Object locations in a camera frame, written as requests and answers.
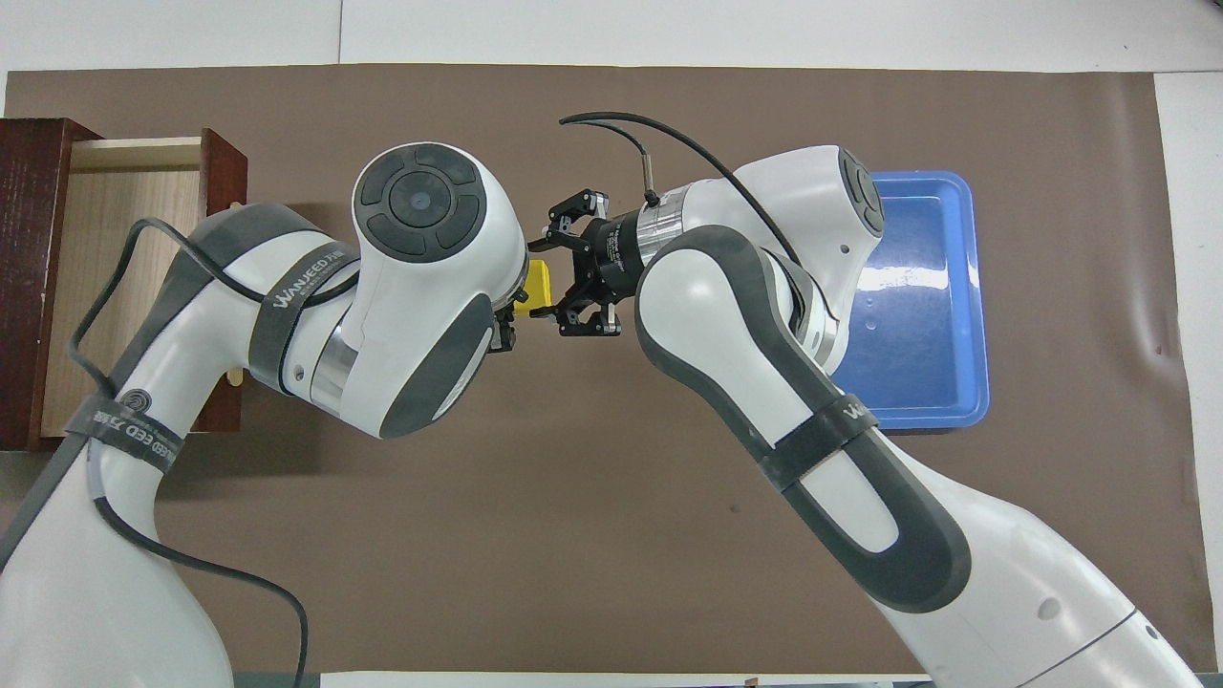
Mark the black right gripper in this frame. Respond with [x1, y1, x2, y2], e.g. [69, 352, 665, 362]
[492, 189, 653, 353]

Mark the yellow cube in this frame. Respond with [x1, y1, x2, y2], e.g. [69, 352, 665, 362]
[516, 260, 557, 318]

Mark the dark wooden drawer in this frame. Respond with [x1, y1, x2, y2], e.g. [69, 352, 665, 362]
[43, 129, 249, 436]

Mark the brown table mat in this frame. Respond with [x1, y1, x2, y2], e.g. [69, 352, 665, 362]
[0, 63, 1195, 675]

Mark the blue plastic tray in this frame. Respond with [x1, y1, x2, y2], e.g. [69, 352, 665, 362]
[831, 170, 991, 431]

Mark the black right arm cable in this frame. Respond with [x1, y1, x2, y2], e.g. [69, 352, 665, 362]
[559, 113, 804, 264]

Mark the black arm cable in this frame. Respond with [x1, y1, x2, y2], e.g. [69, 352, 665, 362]
[67, 218, 362, 688]
[559, 113, 804, 264]

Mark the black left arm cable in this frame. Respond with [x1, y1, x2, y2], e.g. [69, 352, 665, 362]
[67, 218, 362, 688]

